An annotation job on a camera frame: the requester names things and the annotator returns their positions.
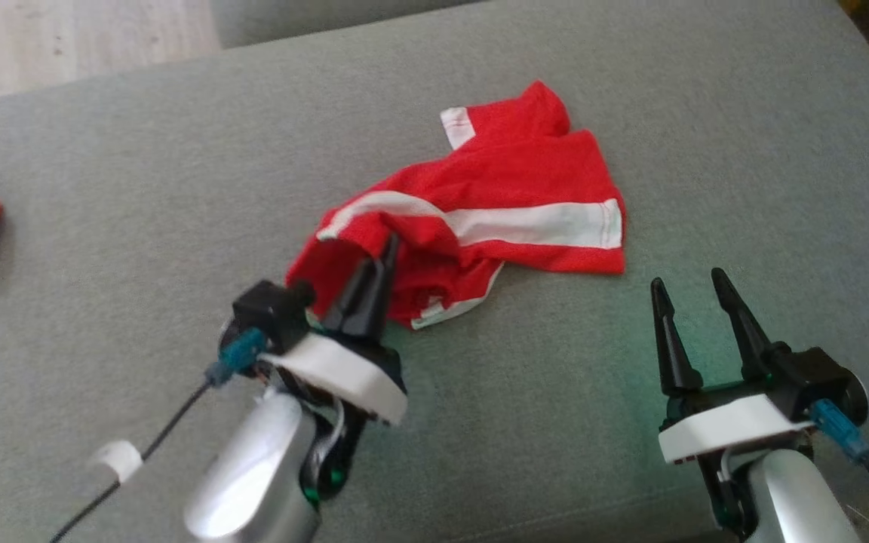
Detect large grey sofa seat cushion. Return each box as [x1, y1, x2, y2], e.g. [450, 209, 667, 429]
[0, 0, 869, 543]

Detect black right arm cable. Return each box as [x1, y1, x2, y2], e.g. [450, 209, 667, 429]
[812, 400, 869, 532]

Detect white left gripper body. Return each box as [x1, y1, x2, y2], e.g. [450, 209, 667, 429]
[261, 332, 409, 425]

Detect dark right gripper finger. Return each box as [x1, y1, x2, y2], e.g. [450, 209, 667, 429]
[650, 278, 704, 397]
[711, 268, 788, 381]

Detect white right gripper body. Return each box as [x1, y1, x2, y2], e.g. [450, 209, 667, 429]
[659, 377, 815, 465]

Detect small grey sofa cushion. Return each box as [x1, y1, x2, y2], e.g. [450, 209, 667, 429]
[210, 0, 484, 49]

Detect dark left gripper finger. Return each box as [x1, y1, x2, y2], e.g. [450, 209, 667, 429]
[324, 258, 377, 334]
[362, 234, 401, 345]

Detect white tape tab on cable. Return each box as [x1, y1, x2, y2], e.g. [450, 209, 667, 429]
[91, 440, 143, 484]

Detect red shorts with white stripe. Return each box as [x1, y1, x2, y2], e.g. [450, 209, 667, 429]
[285, 81, 627, 331]

